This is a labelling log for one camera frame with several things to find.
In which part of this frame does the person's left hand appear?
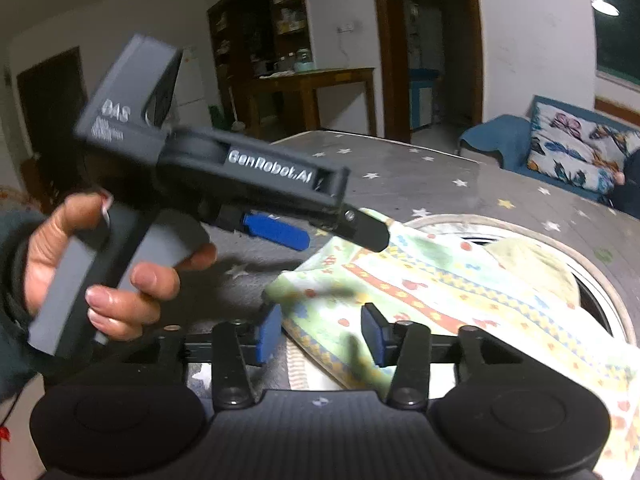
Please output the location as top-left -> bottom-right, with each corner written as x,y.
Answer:
22,190 -> 219,344

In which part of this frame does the dark blue backpack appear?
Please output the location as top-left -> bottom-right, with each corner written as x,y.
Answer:
610,151 -> 640,219

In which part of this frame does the light green jar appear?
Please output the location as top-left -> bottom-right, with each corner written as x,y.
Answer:
294,49 -> 316,73

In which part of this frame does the grey star pattern table cover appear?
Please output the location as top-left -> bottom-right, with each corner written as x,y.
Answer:
0,129 -> 640,480

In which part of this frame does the dark wooden shelf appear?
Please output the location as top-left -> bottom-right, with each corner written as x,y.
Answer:
207,0 -> 311,124

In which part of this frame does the butterfly print pillow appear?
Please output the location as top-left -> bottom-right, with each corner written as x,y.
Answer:
527,101 -> 639,195

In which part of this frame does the dark wooden side table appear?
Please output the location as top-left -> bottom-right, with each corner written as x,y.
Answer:
243,67 -> 378,139

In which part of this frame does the dark wooden door frame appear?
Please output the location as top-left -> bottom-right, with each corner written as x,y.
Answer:
375,0 -> 484,142

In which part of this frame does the green framed window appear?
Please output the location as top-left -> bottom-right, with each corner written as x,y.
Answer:
591,0 -> 639,84

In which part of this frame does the person's left forearm sleeve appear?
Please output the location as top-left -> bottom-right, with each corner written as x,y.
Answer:
0,210 -> 55,402

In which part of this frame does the blue sofa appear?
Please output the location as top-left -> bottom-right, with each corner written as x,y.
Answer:
458,96 -> 639,218

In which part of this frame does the colourful patterned children's garment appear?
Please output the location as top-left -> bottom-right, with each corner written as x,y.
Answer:
265,220 -> 639,479

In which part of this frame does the round table heater opening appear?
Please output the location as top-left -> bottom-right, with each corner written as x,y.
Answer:
406,214 -> 638,346

